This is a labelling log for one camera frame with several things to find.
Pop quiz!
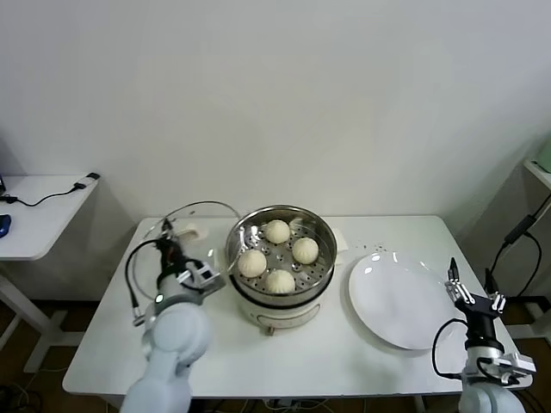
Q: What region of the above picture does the white round plate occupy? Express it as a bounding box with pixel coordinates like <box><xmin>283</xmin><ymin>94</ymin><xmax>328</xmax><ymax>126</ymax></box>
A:
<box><xmin>347</xmin><ymin>251</ymin><xmax>458</xmax><ymax>352</ymax></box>

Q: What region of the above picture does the white side table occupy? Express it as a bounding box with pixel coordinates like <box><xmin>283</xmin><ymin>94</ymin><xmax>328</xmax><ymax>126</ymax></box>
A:
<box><xmin>0</xmin><ymin>174</ymin><xmax>102</xmax><ymax>374</ymax></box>

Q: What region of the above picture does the black wall power cable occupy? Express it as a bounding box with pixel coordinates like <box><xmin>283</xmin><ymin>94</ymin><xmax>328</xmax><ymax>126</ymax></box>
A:
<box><xmin>490</xmin><ymin>210</ymin><xmax>542</xmax><ymax>298</ymax></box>

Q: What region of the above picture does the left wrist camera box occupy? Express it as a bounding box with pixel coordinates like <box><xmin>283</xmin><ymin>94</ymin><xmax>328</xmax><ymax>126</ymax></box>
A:
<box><xmin>180</xmin><ymin>260</ymin><xmax>227</xmax><ymax>296</ymax></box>

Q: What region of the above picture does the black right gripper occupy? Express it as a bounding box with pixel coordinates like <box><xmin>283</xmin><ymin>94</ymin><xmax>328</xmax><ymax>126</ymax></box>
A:
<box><xmin>444</xmin><ymin>256</ymin><xmax>507</xmax><ymax>346</ymax></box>

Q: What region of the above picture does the black cable with adapter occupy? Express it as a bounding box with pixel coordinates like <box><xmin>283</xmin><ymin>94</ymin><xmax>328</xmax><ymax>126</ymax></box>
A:
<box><xmin>0</xmin><ymin>171</ymin><xmax>102</xmax><ymax>207</ymax></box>

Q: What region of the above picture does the round glass pot lid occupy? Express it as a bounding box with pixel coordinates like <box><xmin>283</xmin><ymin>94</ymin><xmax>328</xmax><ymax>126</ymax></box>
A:
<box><xmin>133</xmin><ymin>200</ymin><xmax>243</xmax><ymax>302</ymax></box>

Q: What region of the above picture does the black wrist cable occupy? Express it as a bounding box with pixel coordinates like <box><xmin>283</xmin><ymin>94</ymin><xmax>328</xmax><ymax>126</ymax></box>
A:
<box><xmin>124</xmin><ymin>239</ymin><xmax>167</xmax><ymax>322</ymax></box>
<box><xmin>431</xmin><ymin>317</ymin><xmax>468</xmax><ymax>379</ymax></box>

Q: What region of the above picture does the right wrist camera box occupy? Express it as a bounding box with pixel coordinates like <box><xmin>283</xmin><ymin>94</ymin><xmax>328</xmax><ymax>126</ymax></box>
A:
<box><xmin>498</xmin><ymin>352</ymin><xmax>538</xmax><ymax>382</ymax></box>

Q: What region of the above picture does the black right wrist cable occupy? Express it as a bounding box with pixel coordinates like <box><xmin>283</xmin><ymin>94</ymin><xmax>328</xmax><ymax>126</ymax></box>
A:
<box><xmin>431</xmin><ymin>317</ymin><xmax>468</xmax><ymax>379</ymax></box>

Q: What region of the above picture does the white steamed baozi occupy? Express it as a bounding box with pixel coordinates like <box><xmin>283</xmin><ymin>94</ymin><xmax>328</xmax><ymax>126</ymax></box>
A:
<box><xmin>263</xmin><ymin>219</ymin><xmax>291</xmax><ymax>244</ymax></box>
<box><xmin>263</xmin><ymin>268</ymin><xmax>297</xmax><ymax>296</ymax></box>
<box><xmin>291</xmin><ymin>237</ymin><xmax>320</xmax><ymax>265</ymax></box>
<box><xmin>237</xmin><ymin>249</ymin><xmax>268</xmax><ymax>279</ymax></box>

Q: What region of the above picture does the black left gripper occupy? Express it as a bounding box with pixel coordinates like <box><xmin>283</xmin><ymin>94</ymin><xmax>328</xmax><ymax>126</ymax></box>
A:
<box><xmin>157</xmin><ymin>217</ymin><xmax>191</xmax><ymax>277</ymax></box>

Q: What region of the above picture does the stainless steel steamer basket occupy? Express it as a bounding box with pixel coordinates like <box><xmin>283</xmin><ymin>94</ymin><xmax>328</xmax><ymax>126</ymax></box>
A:
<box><xmin>214</xmin><ymin>205</ymin><xmax>350</xmax><ymax>305</ymax></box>

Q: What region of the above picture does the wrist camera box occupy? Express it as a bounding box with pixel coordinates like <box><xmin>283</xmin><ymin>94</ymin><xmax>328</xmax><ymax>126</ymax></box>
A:
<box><xmin>180</xmin><ymin>260</ymin><xmax>227</xmax><ymax>296</ymax></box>
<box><xmin>498</xmin><ymin>352</ymin><xmax>538</xmax><ymax>382</ymax></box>

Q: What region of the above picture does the cream electric cooker base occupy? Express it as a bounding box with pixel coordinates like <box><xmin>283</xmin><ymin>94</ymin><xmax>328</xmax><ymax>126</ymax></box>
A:
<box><xmin>227</xmin><ymin>240</ymin><xmax>350</xmax><ymax>337</ymax></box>

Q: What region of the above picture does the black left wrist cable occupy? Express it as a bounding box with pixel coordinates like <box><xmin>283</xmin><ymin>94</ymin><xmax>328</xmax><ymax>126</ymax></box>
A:
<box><xmin>124</xmin><ymin>239</ymin><xmax>167</xmax><ymax>322</ymax></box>

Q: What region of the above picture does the white shelf board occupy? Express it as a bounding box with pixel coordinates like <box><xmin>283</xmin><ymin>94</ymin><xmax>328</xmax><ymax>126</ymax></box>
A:
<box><xmin>522</xmin><ymin>157</ymin><xmax>551</xmax><ymax>191</ymax></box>

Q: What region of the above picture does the white power strip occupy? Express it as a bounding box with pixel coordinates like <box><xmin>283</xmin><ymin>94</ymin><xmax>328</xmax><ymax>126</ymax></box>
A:
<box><xmin>264</xmin><ymin>398</ymin><xmax>302</xmax><ymax>410</ymax></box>

